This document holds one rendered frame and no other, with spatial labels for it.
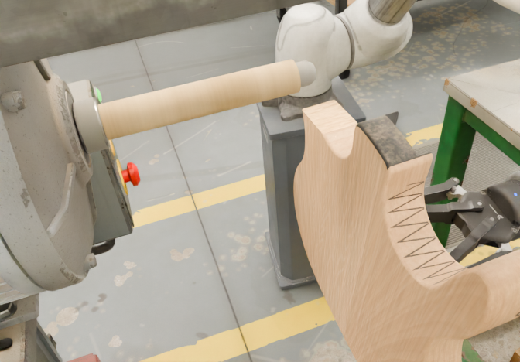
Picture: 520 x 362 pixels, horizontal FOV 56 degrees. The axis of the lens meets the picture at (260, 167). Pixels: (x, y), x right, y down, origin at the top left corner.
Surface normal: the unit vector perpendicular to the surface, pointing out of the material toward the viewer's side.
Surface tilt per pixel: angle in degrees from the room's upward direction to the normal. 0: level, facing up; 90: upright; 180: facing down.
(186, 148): 0
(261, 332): 0
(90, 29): 90
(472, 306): 92
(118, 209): 90
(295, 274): 90
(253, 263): 0
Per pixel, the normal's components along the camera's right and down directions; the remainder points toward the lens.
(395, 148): 0.00, -0.58
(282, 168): -0.55, 0.57
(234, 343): -0.07, -0.76
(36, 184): 0.97, -0.09
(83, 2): 0.33, 0.59
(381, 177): -0.93, 0.29
